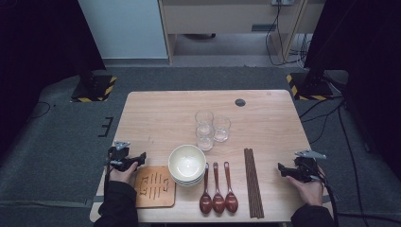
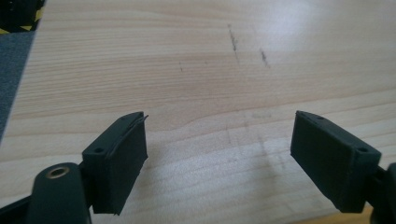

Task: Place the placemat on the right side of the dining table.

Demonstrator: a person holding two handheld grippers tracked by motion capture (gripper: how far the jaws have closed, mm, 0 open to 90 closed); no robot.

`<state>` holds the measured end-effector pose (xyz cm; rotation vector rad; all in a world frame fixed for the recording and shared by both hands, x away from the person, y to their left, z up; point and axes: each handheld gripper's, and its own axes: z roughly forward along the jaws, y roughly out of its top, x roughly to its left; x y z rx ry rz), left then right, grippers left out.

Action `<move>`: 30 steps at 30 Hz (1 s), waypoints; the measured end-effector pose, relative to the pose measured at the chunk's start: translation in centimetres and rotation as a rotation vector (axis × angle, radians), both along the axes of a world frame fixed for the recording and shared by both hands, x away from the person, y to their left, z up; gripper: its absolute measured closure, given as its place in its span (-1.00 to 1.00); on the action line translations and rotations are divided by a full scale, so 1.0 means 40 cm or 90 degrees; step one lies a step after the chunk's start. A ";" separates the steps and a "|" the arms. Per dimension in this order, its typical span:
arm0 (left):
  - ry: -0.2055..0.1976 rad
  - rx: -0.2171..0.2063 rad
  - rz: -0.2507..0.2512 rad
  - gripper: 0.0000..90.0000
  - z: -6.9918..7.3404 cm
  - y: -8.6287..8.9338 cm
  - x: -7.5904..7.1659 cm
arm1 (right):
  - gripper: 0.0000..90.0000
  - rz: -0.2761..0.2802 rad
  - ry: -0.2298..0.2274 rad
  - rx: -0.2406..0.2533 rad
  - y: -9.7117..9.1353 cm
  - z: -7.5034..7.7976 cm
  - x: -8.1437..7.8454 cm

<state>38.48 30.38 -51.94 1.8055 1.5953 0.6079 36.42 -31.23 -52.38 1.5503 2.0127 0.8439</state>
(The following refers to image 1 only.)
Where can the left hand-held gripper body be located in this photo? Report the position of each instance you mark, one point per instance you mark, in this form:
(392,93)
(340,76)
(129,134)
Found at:
(121,159)

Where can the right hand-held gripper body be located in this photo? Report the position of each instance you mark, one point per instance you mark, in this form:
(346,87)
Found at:
(307,168)

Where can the square wooden coaster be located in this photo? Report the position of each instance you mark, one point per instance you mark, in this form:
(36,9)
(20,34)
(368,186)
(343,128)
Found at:
(157,189)

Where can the bundle of brown chopsticks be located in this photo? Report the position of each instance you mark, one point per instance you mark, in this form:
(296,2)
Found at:
(253,186)

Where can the cream ceramic bowl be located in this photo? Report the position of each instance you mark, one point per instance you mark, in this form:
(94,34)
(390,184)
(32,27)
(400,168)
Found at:
(189,183)
(186,164)

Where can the dark red wooden spoon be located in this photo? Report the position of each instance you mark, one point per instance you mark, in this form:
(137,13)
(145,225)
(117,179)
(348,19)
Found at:
(205,201)
(218,201)
(231,201)

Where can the person's left hand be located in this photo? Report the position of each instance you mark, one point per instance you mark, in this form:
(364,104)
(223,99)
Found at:
(123,176)

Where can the person's right hand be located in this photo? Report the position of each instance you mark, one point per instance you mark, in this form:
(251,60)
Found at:
(310,192)

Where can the clear drinking glass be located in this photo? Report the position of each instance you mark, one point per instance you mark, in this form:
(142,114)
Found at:
(204,118)
(221,130)
(205,143)

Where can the black stand with striped base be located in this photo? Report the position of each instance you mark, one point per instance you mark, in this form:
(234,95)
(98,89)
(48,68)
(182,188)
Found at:
(94,88)
(310,88)

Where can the round dark table grommet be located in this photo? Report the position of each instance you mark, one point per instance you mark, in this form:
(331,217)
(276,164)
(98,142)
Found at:
(240,102)

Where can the white cabinet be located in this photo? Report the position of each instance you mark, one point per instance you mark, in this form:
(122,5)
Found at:
(123,28)

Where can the black curtain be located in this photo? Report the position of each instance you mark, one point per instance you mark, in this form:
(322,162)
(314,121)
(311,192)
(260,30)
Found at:
(31,47)
(362,47)

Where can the grey rectangular desk plate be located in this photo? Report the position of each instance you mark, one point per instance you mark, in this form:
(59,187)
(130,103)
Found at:
(263,27)

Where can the light wooden desk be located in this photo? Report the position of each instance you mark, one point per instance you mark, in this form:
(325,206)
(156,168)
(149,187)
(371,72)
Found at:
(220,19)

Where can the white power strip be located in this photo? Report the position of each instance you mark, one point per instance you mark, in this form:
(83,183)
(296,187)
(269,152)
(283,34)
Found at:
(282,2)

